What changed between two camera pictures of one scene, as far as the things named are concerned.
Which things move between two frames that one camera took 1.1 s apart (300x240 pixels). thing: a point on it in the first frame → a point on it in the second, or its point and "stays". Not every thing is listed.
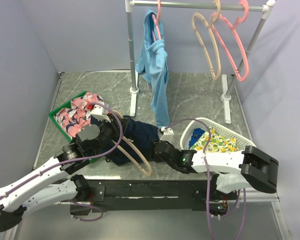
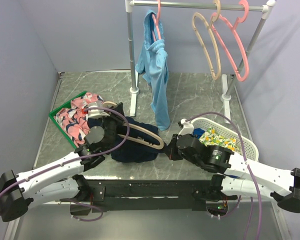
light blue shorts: [152, 63] stays
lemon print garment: [219, 142] stays
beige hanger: [142, 171] → [159, 147]
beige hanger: [210, 25] stays
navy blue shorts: [137, 142] stays
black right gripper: [155, 146] → [175, 146]
